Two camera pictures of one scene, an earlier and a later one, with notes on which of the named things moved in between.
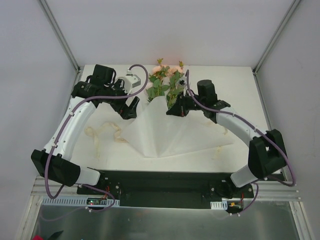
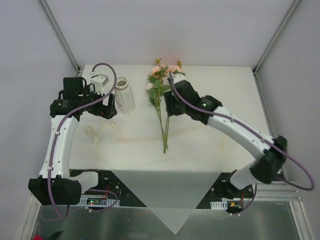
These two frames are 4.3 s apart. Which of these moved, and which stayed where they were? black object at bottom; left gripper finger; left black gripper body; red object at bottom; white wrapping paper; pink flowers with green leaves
Moved: left black gripper body; left gripper finger; white wrapping paper
Stayed: red object at bottom; pink flowers with green leaves; black object at bottom
